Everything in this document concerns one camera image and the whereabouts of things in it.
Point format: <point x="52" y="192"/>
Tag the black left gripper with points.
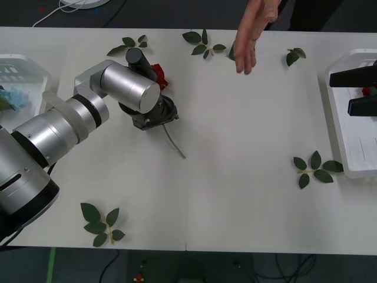
<point x="159" y="118"/>

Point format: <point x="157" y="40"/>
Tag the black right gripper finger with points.
<point x="363" y="106"/>
<point x="356" y="79"/>

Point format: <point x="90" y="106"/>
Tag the red artificial rose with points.
<point x="160" y="75"/>
<point x="366" y="91"/>

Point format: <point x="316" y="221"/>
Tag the pale blue artificial flower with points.
<point x="17" y="98"/>

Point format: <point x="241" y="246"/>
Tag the silver and black left arm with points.
<point x="59" y="132"/>

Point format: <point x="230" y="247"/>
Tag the person's hand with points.
<point x="250" y="38"/>

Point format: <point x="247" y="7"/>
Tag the shallow white box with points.
<point x="26" y="63"/>
<point x="341" y="132"/>

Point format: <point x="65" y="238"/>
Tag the small crumpled green leaf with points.
<point x="291" y="58"/>

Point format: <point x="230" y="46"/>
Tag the green leaf twig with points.
<point x="315" y="159"/>
<point x="116" y="50"/>
<point x="89" y="212"/>
<point x="192" y="36"/>

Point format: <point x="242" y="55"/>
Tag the large single green leaf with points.
<point x="231" y="53"/>

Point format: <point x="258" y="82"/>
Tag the white round stand base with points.
<point x="94" y="2"/>

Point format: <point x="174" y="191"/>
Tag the red stop button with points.
<point x="138" y="277"/>

